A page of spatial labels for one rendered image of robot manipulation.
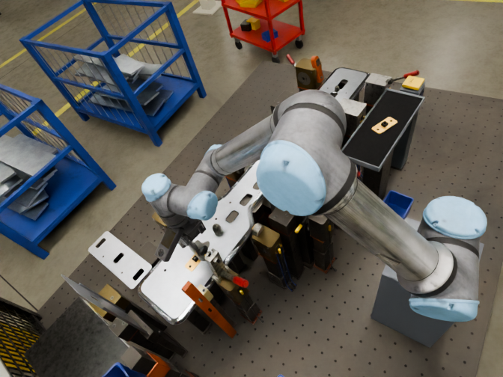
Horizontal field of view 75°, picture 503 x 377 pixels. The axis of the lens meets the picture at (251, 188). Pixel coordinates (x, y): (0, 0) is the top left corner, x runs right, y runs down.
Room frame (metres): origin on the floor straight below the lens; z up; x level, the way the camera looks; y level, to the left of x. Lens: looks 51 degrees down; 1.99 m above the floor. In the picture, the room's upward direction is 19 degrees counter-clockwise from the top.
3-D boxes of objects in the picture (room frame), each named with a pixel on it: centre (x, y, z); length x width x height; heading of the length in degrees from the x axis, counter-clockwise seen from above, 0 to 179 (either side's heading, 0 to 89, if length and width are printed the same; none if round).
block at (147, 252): (0.70, 0.45, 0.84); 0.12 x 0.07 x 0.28; 38
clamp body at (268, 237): (0.53, 0.00, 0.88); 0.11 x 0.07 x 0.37; 38
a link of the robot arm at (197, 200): (0.56, 0.14, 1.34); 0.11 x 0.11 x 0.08; 53
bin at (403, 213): (0.66, -0.54, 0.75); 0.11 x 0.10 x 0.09; 128
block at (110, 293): (0.52, 0.56, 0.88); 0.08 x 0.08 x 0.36; 38
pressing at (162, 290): (0.89, -0.12, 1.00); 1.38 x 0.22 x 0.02; 128
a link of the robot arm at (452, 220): (0.29, -0.39, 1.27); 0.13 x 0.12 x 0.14; 143
